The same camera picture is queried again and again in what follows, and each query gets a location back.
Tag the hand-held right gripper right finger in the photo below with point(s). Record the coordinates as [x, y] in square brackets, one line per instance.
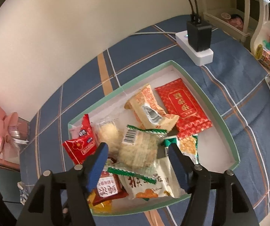
[178, 167]

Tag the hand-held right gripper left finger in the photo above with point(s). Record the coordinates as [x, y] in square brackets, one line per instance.
[97, 167]

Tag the green white silver snack packet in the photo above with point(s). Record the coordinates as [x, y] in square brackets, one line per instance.
[189, 148]

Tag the dark red snack packet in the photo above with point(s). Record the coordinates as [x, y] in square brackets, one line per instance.
[107, 188]

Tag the red cracker snack packet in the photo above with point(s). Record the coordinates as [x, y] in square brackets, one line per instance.
[80, 146]

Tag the clear packet with white bun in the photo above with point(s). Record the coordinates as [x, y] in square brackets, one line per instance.
[107, 136]

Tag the white packet with orange print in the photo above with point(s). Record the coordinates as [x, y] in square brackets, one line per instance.
[149, 183]

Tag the clear packet with yellow cake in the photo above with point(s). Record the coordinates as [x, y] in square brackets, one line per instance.
[102, 206]

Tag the pale packet with green edges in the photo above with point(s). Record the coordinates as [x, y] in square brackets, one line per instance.
[137, 150]

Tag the teal cardboard tray box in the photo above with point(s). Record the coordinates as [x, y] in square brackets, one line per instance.
[217, 136]

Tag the red packet gold print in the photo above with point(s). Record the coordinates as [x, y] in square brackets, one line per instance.
[184, 106]

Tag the orange gold snack packet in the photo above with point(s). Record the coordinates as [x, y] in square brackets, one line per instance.
[146, 106]

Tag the blue white packet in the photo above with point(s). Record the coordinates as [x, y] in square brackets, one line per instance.
[24, 193]

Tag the glass vase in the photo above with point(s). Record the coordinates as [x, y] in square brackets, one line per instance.
[20, 131]

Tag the blue plaid bed sheet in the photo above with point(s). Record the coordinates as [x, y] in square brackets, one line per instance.
[248, 94]

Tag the pink flower bouquet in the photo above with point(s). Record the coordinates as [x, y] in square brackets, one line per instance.
[0, 131]

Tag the white power strip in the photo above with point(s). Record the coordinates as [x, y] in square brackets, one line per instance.
[203, 57]

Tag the black charger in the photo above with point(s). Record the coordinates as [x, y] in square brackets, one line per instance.
[199, 35]

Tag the colourful puzzle cube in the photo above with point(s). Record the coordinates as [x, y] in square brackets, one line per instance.
[265, 56]

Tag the cream plastic shelf rack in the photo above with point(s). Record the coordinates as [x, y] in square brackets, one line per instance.
[250, 4]

